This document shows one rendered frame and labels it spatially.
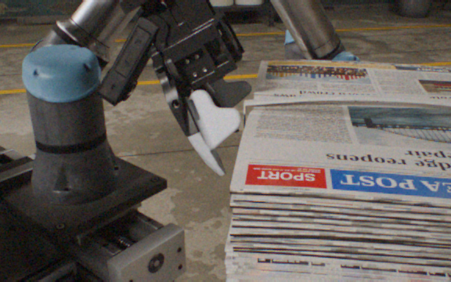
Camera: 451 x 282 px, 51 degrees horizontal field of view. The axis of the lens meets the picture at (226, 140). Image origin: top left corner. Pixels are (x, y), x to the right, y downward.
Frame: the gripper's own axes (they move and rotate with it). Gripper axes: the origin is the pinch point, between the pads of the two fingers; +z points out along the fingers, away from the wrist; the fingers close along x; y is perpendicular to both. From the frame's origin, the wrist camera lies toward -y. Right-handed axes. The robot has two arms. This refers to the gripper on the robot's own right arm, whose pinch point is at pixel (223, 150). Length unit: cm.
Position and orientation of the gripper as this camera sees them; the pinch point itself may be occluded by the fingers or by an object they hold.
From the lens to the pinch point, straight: 56.4
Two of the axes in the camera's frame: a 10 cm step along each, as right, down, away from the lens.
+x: 1.5, -4.2, 9.0
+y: 8.6, -3.9, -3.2
